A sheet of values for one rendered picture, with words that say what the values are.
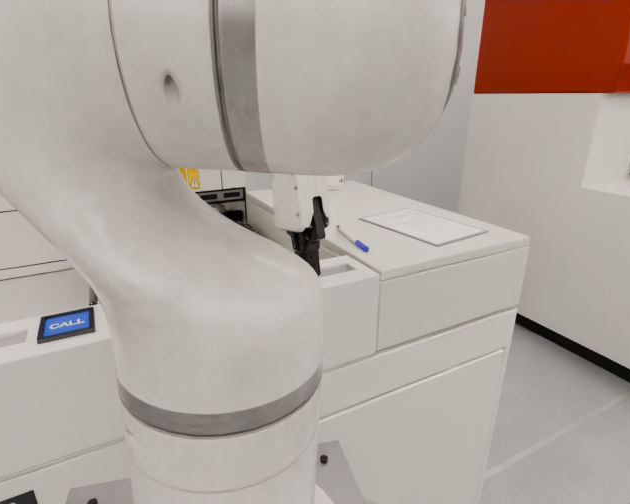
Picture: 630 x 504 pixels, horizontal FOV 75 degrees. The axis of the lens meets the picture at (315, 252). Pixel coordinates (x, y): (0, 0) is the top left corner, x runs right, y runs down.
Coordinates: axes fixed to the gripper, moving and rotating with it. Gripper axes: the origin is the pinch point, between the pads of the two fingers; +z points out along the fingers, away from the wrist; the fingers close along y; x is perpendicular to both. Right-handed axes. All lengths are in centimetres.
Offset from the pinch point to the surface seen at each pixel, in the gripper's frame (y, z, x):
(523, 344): -81, 83, 156
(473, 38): -189, -106, 248
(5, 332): -2.5, 1.6, -37.2
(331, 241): -11.1, -0.6, 10.4
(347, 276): 2.3, 2.6, 5.2
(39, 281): -56, 5, -41
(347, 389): -0.1, 21.7, 4.8
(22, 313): -40, 8, -42
